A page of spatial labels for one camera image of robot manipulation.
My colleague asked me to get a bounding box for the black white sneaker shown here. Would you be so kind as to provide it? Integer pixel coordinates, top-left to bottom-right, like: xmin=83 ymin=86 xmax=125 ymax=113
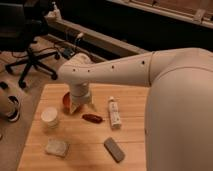
xmin=7 ymin=96 xmax=20 ymax=122

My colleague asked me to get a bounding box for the white paper cup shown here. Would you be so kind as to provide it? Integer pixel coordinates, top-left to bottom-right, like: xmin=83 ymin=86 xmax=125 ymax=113
xmin=41 ymin=107 xmax=59 ymax=127

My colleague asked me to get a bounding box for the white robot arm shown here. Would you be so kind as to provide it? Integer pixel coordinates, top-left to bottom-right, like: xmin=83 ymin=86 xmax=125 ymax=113
xmin=58 ymin=48 xmax=213 ymax=171

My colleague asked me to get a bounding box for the power strip with cables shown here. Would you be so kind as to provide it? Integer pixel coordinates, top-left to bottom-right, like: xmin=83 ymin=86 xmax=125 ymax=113
xmin=59 ymin=32 xmax=88 ymax=61

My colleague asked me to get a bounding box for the grey remote control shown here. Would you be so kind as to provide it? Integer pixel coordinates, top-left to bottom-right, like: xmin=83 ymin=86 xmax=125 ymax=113
xmin=104 ymin=137 xmax=125 ymax=163

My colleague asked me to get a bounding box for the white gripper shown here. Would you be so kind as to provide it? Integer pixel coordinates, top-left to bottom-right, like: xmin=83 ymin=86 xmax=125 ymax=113
xmin=69 ymin=83 xmax=96 ymax=114

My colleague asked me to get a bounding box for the black office chair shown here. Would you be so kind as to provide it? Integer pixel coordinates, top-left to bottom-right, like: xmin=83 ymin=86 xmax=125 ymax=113
xmin=0 ymin=0 xmax=59 ymax=88

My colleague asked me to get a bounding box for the beige sponge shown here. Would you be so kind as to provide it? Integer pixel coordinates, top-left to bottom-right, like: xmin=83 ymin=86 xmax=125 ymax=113
xmin=45 ymin=139 xmax=69 ymax=157

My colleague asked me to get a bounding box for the white tube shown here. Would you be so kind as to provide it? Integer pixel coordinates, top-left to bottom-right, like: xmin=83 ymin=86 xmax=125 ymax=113
xmin=108 ymin=96 xmax=122 ymax=129

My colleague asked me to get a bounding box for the white spray bottle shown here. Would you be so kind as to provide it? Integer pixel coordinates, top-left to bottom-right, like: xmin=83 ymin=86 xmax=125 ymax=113
xmin=47 ymin=2 xmax=62 ymax=20

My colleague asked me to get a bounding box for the red wooden bowl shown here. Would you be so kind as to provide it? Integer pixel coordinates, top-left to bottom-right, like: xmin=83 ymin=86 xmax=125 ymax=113
xmin=62 ymin=92 xmax=70 ymax=111

